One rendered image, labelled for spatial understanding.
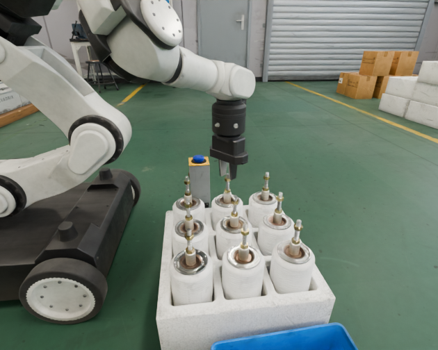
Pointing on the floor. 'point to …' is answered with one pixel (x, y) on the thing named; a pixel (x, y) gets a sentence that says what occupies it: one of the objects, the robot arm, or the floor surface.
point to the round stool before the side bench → (98, 76)
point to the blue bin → (294, 339)
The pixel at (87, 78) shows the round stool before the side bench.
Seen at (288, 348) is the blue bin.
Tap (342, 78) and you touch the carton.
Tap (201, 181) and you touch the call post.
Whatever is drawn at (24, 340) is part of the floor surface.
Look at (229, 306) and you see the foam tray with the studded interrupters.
